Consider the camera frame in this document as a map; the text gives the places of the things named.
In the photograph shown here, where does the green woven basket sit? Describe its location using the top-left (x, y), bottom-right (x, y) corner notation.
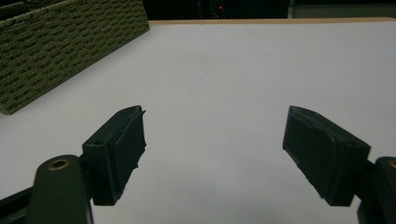
top-left (0, 0), bottom-right (150, 116)

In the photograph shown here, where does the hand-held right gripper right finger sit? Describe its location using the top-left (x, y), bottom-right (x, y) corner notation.
top-left (282, 105), bottom-right (372, 207)

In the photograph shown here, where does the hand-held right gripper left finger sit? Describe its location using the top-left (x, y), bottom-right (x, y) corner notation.
top-left (81, 105), bottom-right (148, 206)

